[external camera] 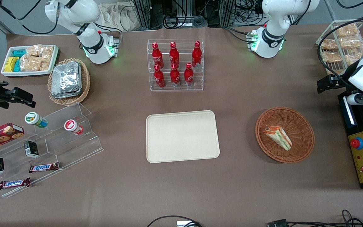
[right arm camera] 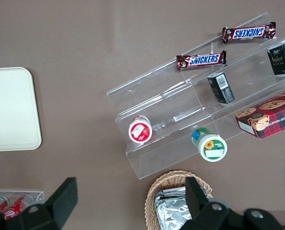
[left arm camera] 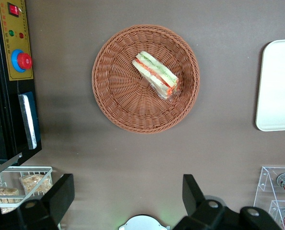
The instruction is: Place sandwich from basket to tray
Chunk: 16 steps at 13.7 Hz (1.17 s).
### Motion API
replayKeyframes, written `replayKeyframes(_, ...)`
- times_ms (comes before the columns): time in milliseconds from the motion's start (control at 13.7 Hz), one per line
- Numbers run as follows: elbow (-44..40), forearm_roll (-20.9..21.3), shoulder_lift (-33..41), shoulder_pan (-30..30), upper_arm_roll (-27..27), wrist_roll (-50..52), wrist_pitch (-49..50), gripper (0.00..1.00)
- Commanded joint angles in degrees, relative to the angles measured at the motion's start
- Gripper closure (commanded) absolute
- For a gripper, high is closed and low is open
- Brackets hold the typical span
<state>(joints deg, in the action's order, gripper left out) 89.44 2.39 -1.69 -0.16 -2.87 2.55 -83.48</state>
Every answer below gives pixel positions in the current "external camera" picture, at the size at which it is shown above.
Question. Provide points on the light wicker basket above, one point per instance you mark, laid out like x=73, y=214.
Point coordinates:
x=85, y=82

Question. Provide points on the black plug connector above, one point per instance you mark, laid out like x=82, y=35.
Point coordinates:
x=276, y=223

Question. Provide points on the Snickers bar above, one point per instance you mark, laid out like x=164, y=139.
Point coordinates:
x=43, y=167
x=14, y=183

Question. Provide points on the white snack tray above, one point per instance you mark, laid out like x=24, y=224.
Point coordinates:
x=7, y=73

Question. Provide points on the wrapped bread pack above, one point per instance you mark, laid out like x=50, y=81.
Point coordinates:
x=329, y=44
x=351, y=42
x=351, y=57
x=331, y=57
x=347, y=30

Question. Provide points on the red cola bottle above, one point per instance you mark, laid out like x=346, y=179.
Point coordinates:
x=188, y=75
x=196, y=55
x=157, y=56
x=175, y=77
x=174, y=55
x=159, y=78

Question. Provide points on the black yellow control box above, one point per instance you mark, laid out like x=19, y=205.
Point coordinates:
x=362, y=157

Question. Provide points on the brown wicker basket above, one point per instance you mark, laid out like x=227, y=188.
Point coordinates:
x=298, y=126

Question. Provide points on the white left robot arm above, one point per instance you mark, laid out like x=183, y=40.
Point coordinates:
x=273, y=19

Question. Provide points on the green lid yogurt cup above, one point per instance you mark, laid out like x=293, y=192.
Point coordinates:
x=34, y=119

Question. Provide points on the triangle sandwich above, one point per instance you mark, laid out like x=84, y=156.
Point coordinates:
x=277, y=137

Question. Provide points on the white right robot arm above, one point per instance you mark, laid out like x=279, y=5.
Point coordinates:
x=74, y=12

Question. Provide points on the clear acrylic stepped shelf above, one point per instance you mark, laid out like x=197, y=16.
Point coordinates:
x=58, y=148

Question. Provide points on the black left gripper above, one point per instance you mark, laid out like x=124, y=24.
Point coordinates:
x=341, y=79

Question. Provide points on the red emergency stop button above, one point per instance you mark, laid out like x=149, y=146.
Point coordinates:
x=357, y=143

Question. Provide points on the red lid yogurt cup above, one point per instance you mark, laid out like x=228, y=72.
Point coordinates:
x=71, y=125

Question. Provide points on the silver foil pack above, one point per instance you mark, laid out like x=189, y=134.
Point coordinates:
x=69, y=96
x=65, y=77

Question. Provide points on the clear rice cracker pack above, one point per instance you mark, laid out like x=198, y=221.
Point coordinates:
x=30, y=63
x=45, y=65
x=47, y=53
x=34, y=50

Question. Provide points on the clear acrylic bottle rack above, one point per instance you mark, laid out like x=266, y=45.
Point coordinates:
x=181, y=88

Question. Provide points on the aluminium frame rack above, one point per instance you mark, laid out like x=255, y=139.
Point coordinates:
x=184, y=12

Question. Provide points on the white plug connector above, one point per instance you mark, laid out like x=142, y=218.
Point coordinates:
x=183, y=224

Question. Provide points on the teal snack packet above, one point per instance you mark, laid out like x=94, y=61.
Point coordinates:
x=17, y=66
x=19, y=53

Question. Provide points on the beige plastic tray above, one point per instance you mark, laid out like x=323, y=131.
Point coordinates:
x=183, y=136

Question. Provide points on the beige cloth bag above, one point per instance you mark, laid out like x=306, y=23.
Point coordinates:
x=117, y=15

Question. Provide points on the yellow snack packet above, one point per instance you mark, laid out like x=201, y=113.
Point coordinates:
x=10, y=64

